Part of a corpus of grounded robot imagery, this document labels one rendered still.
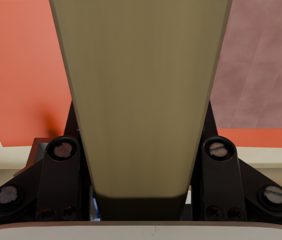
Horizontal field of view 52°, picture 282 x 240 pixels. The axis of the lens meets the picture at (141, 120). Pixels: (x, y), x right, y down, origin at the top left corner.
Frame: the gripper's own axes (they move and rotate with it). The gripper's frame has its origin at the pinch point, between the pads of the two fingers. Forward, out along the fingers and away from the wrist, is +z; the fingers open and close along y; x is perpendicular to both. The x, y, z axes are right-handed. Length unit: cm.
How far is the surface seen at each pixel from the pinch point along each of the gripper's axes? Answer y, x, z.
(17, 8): -9.9, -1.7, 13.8
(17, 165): -16.9, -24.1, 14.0
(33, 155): -11.1, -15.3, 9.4
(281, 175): 19.2, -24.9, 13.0
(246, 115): 11.8, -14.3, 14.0
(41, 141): -10.8, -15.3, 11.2
